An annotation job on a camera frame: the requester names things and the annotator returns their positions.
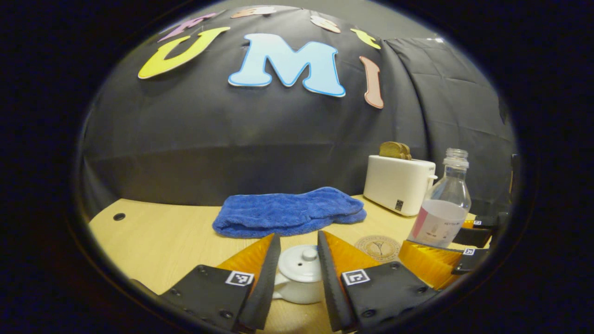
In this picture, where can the clear water bottle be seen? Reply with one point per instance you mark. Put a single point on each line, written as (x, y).
(441, 218)

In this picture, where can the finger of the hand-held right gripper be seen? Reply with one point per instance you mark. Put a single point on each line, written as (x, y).
(478, 234)
(473, 260)

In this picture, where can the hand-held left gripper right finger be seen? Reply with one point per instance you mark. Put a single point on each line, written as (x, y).
(332, 297)

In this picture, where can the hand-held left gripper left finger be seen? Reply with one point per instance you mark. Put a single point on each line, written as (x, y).
(264, 297)

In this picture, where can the white toaster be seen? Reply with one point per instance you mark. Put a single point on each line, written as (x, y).
(394, 183)

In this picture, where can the toasted bread slice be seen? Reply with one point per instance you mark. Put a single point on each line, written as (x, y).
(408, 152)
(390, 150)

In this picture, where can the blue towel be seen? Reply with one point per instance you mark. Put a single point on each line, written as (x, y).
(287, 213)

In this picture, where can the round brown coaster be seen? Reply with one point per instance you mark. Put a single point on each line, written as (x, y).
(378, 248)

